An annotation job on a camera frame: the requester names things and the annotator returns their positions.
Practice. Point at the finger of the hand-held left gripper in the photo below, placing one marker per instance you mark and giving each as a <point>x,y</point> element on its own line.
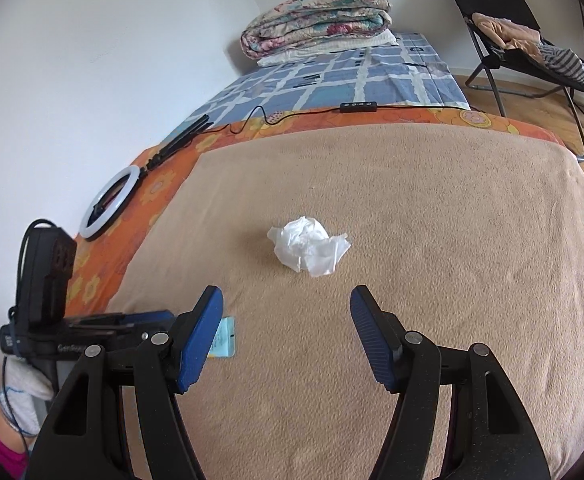
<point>142,321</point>

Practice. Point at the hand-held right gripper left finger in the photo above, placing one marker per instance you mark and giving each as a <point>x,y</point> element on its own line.
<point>197,345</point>

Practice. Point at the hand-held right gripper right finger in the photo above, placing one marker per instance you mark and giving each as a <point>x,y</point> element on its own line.
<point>371,340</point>

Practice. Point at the light blue card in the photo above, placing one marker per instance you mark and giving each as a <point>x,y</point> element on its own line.
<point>226,340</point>

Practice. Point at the white tissue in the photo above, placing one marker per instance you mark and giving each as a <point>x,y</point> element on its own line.
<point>304,245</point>

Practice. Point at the person's left hand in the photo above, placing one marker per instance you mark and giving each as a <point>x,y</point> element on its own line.
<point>24,385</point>

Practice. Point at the beige fleece blanket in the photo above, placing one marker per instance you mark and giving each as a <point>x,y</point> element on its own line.
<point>421,220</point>

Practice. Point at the orange floral bedsheet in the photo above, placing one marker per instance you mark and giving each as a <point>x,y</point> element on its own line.
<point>162,185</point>

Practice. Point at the black folded tripod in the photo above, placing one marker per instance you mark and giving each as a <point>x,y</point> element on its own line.
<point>187,132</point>

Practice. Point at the blue checkered bedsheet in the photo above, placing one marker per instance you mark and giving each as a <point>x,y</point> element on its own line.
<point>332,85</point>

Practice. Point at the folded white blanket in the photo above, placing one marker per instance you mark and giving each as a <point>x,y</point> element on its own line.
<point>332,49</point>

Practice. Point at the folded floral quilt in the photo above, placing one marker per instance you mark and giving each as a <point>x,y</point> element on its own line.
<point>317,20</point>

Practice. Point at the striped cloth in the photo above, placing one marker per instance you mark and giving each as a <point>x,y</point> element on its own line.
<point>571,67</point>

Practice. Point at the peach cloth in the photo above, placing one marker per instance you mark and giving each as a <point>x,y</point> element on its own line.
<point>501,27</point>

